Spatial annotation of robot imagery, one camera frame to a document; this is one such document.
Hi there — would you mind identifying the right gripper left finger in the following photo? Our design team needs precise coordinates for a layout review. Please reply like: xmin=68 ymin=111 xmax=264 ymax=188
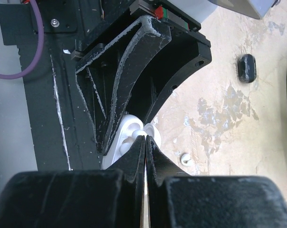
xmin=0 ymin=136 xmax=145 ymax=228

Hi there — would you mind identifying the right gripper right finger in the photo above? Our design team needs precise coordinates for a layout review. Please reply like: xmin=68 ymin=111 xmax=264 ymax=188
xmin=145 ymin=136 xmax=287 ymax=228

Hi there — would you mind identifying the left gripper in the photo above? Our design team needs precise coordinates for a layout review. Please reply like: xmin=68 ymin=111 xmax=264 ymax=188
xmin=71 ymin=0 xmax=211 ymax=152

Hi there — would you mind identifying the white earbud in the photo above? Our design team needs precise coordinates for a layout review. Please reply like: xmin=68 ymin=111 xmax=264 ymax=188
xmin=132 ymin=129 xmax=147 ymax=140
xmin=180 ymin=153 xmax=193 ymax=167

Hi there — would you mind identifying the white earbud charging case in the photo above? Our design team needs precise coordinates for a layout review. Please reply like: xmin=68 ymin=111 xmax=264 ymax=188
xmin=101 ymin=114 xmax=162 ymax=170

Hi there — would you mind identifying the black earbud charging case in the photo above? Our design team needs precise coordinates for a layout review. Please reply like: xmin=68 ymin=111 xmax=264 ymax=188
xmin=237 ymin=54 xmax=257 ymax=84

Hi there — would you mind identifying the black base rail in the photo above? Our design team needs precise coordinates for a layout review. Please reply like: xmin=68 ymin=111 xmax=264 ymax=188
xmin=0 ymin=0 xmax=101 ymax=173

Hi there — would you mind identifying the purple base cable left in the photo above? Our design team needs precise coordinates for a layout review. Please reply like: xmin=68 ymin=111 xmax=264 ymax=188
xmin=0 ymin=0 xmax=45 ymax=79

